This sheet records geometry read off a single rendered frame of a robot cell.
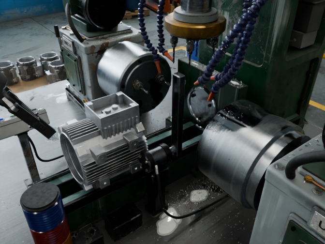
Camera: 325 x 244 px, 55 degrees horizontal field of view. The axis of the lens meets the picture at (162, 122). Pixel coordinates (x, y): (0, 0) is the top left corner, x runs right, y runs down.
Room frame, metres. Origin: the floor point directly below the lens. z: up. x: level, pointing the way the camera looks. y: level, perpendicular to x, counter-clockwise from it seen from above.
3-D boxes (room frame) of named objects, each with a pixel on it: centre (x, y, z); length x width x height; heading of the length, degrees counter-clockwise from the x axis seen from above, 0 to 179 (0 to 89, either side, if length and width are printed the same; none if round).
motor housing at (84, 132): (0.73, 0.18, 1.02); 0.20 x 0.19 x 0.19; 127
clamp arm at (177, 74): (0.72, -0.04, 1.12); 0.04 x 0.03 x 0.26; 126
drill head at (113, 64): (1.19, 0.15, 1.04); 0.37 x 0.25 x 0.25; 36
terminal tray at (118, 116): (0.76, 0.14, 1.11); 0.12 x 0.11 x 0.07; 127
